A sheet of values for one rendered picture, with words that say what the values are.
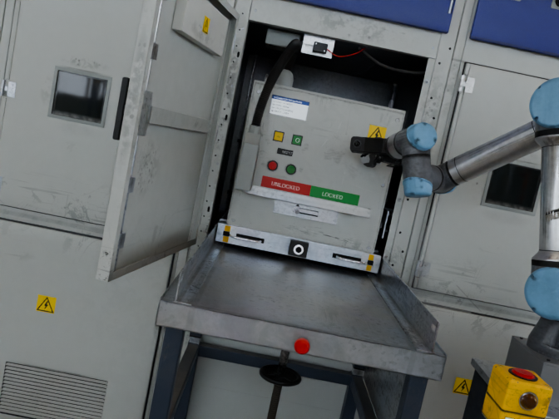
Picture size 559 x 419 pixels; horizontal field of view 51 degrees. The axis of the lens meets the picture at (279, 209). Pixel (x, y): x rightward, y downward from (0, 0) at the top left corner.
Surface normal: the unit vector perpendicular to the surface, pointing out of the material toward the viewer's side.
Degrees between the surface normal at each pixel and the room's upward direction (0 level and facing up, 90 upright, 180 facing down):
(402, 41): 90
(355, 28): 90
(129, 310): 90
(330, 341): 90
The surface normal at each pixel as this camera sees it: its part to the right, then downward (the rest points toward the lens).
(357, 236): 0.00, 0.11
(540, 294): -0.66, 0.08
